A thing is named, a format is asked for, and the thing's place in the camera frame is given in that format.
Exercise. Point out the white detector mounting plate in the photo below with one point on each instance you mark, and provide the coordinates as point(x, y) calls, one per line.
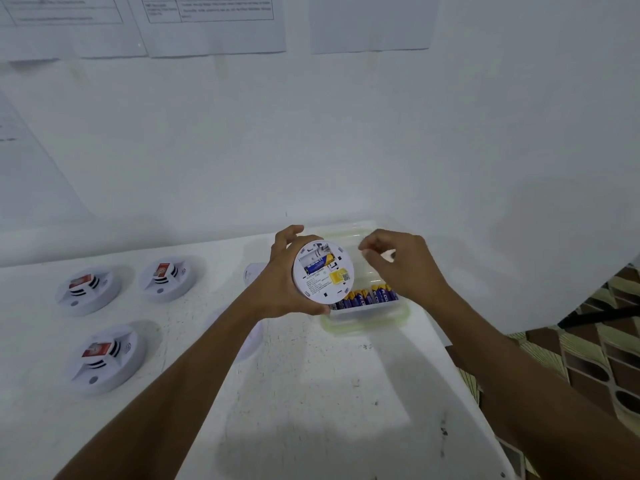
point(252, 272)

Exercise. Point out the person's left hand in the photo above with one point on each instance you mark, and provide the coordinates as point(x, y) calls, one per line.
point(272, 289)

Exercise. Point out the white smoke detector red label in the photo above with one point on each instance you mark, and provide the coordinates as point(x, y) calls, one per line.
point(320, 289)
point(252, 344)
point(90, 302)
point(167, 292)
point(105, 379)

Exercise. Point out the person's left forearm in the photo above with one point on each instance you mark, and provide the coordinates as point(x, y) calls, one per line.
point(170, 394)

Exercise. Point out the black bar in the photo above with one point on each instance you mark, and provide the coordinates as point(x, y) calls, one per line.
point(600, 317)

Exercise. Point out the green brown patterned floor mat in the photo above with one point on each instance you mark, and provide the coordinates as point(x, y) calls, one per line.
point(585, 364)

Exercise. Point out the person's right hand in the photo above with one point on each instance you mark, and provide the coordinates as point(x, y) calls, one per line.
point(415, 269)

